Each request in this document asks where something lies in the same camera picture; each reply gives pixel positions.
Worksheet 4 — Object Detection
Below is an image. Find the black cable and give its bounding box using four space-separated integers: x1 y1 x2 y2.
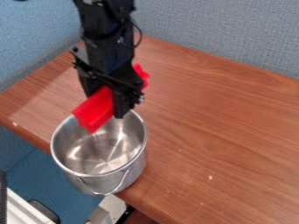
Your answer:
0 170 10 224

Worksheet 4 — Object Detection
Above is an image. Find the grey metal table frame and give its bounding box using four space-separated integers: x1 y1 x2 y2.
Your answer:
85 194 135 224

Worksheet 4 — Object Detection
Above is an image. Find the white appliance at bottom left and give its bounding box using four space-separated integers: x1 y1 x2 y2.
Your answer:
7 189 53 224

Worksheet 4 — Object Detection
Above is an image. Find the metal pot with handle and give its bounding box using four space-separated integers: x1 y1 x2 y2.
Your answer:
51 111 149 195

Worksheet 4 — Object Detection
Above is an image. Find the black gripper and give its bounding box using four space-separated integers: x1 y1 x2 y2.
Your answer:
73 0 142 119

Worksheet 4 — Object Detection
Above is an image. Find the black object under table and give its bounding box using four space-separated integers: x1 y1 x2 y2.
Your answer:
29 199 62 224

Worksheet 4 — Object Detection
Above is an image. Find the red plastic block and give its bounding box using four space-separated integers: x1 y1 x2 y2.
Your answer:
71 63 150 133

